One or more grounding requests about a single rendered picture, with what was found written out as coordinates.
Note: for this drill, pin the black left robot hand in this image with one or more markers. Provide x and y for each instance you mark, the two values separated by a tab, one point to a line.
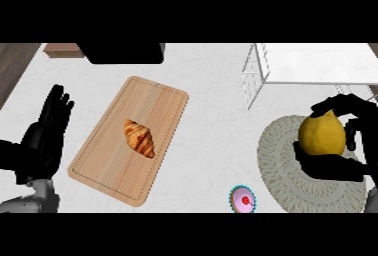
41	143

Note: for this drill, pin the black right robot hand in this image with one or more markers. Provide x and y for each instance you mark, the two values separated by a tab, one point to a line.
340	165

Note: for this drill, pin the yellow lemon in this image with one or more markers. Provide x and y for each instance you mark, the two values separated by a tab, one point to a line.
322	133

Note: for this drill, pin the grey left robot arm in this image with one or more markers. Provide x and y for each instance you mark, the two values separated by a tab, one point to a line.
38	199

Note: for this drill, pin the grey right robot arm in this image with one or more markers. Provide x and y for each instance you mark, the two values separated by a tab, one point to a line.
372	202

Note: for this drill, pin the round beige woven placemat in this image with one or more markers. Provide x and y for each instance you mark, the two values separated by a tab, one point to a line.
295	180

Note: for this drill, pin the white tiered shelf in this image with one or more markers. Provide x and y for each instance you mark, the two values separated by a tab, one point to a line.
314	66

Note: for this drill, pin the wooden cutting board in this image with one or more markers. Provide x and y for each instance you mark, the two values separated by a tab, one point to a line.
128	140

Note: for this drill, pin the brown croissant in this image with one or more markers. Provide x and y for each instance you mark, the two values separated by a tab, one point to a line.
139	138

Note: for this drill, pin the pink cupcake with cherry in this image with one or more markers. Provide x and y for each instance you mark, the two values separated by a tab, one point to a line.
242	199

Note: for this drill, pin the brown wooden block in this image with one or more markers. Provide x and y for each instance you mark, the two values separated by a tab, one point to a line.
62	50

